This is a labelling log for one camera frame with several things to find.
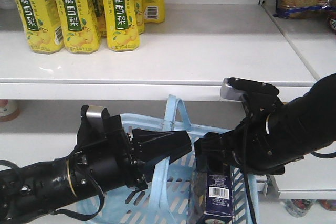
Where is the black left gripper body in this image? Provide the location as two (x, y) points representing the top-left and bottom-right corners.
(67, 115), (148, 198)

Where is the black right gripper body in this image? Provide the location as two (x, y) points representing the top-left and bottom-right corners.
(229, 95), (286, 175)

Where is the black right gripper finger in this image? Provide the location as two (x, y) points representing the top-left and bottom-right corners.
(194, 132), (229, 156)
(196, 154), (230, 174)

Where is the dark blue Chocotello cookie box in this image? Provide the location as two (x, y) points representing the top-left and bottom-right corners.
(187, 168), (234, 224)

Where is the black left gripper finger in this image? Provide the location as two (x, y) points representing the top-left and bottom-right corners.
(136, 150), (191, 184)
(132, 129), (192, 156)

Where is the light blue shopping basket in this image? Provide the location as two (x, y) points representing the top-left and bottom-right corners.
(89, 95), (260, 223)

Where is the yellow pear drink bottle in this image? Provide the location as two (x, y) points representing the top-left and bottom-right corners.
(15, 0), (64, 54)
(103, 0), (140, 52)
(55, 0), (101, 54)

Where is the white supermarket shelf unit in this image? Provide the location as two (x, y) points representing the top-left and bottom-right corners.
(1, 0), (335, 166)

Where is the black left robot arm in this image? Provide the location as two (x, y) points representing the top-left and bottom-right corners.
(1, 116), (192, 223)

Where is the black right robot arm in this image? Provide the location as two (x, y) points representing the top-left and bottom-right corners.
(194, 74), (335, 175)

